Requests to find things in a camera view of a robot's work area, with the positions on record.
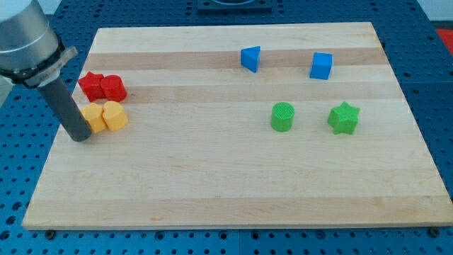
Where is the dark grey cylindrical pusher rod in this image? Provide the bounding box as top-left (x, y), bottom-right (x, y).
top-left (38, 76), bottom-right (92, 142)

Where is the yellow heart block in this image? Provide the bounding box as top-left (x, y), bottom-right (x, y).
top-left (103, 101), bottom-right (129, 131)

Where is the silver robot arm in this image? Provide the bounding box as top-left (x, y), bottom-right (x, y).
top-left (1, 0), bottom-right (92, 142)

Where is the red star block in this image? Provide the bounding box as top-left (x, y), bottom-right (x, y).
top-left (78, 72), bottom-right (105, 102)

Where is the yellow hexagon block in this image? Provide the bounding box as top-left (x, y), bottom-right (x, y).
top-left (81, 103), bottom-right (107, 133)

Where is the red cylinder block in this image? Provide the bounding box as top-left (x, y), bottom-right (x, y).
top-left (101, 75), bottom-right (127, 102)

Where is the blue triangle block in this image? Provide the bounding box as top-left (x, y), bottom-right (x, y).
top-left (241, 46), bottom-right (260, 73)

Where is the green cylinder block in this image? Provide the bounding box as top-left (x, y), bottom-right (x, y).
top-left (270, 102), bottom-right (295, 132)

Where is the wooden board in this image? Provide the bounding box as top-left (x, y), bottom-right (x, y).
top-left (23, 22), bottom-right (452, 230)

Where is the blue cube block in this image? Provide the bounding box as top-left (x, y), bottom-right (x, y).
top-left (309, 52), bottom-right (333, 80)

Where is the green star block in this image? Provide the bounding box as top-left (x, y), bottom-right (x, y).
top-left (327, 101), bottom-right (360, 135)

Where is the red object at edge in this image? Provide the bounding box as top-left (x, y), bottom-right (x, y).
top-left (436, 28), bottom-right (453, 55)

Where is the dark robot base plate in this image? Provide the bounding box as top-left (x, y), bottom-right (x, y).
top-left (196, 0), bottom-right (273, 13)

